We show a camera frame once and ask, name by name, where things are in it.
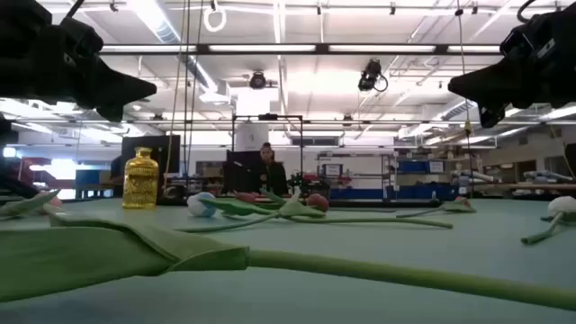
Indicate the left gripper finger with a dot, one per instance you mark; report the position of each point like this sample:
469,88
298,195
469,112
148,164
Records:
117,101
121,85

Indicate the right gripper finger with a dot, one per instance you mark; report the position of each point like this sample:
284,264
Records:
486,81
490,100

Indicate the white artificial tulip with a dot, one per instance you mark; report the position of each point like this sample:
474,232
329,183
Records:
200,204
562,205

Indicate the yellow glass vase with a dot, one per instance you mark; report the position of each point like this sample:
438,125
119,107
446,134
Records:
140,184

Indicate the large black monitor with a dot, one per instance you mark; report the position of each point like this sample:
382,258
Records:
166,153

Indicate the blue box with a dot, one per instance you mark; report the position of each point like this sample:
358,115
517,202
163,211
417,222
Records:
87,177

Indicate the wooden workbench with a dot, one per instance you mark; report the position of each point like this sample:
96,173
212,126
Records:
531,186

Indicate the blue shelf bins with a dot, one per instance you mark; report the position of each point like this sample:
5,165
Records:
411,166

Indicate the blue storage bin row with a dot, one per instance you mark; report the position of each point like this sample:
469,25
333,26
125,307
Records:
405,192

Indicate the dark slanted bar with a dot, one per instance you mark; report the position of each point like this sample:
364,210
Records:
20,185

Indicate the small black monitor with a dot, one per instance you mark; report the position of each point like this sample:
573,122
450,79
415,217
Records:
243,173

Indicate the white sign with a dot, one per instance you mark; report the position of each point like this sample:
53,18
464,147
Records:
332,170

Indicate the seated person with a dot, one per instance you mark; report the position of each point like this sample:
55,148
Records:
274,177

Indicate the teal table mat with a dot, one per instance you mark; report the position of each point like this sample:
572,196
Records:
360,252

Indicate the round black ceiling camera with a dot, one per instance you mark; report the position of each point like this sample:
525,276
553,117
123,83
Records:
258,81

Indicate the black table frame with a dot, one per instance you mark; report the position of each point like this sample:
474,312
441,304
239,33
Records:
382,203

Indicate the black metal stand frame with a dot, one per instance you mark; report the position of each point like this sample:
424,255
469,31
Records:
268,116

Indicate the black overhead light rail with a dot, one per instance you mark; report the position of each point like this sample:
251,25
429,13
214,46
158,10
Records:
321,48

